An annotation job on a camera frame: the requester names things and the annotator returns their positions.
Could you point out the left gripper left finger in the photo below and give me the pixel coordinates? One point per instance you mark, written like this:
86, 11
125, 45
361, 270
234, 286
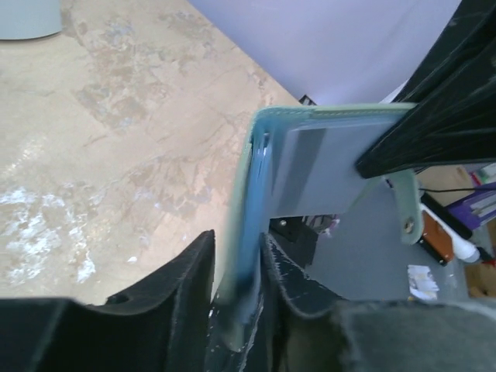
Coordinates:
160, 323

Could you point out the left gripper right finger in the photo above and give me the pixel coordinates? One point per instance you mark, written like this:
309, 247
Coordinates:
317, 330

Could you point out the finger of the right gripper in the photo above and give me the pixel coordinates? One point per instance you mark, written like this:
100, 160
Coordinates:
453, 92

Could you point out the blue credit cards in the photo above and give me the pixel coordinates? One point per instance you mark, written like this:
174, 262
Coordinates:
253, 210

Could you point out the sage green card holder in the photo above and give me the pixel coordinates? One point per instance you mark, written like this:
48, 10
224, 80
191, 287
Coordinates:
312, 172

